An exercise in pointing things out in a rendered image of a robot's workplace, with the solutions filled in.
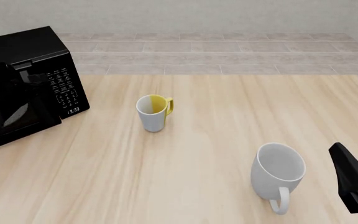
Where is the black microwave oven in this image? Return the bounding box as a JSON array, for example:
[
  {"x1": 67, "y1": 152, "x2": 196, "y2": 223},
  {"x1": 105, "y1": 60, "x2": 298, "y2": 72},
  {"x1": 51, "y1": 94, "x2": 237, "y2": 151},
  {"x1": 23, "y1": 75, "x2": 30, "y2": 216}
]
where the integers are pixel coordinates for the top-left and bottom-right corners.
[{"x1": 0, "y1": 26, "x2": 91, "y2": 154}]

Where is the black glass microwave door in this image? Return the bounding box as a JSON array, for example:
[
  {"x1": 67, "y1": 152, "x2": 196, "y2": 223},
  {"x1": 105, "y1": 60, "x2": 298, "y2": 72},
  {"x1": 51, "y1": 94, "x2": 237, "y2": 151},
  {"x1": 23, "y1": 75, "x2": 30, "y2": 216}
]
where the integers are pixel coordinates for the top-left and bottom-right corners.
[{"x1": 0, "y1": 62, "x2": 63, "y2": 154}]

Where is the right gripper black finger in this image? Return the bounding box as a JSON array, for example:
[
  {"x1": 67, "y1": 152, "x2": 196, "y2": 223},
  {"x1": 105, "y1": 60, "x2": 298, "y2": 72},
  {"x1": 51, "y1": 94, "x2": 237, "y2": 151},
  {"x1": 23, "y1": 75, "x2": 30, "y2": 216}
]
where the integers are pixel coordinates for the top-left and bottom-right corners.
[{"x1": 328, "y1": 142, "x2": 358, "y2": 194}]

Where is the white and yellow mug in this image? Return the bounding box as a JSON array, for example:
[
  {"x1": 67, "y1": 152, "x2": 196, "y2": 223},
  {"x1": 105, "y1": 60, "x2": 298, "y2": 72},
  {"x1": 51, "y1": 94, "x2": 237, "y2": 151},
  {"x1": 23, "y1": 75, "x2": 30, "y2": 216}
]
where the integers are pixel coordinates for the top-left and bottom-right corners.
[{"x1": 135, "y1": 94, "x2": 175, "y2": 133}]

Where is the plain white mug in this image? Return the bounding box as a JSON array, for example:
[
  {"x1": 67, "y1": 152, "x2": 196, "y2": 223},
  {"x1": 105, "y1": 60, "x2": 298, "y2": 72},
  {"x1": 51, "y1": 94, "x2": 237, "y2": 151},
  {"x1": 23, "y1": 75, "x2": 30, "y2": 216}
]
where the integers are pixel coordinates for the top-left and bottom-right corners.
[{"x1": 250, "y1": 142, "x2": 307, "y2": 216}]

